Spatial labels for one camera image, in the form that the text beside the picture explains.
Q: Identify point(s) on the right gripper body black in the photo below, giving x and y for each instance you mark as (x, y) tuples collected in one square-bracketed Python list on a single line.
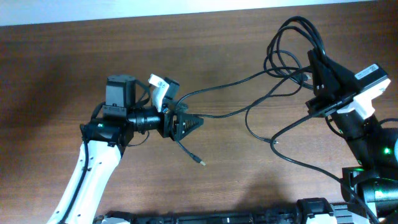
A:
[(320, 102)]

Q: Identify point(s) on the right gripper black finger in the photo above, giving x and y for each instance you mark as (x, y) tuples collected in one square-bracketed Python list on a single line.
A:
[(324, 80), (338, 79)]

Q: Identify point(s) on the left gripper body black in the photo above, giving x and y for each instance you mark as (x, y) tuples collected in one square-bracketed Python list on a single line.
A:
[(170, 123)]

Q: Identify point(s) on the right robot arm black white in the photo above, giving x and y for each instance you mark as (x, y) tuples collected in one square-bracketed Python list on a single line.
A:
[(375, 149)]

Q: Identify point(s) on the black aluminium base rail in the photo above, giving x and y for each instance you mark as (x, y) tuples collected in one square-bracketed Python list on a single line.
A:
[(309, 210)]

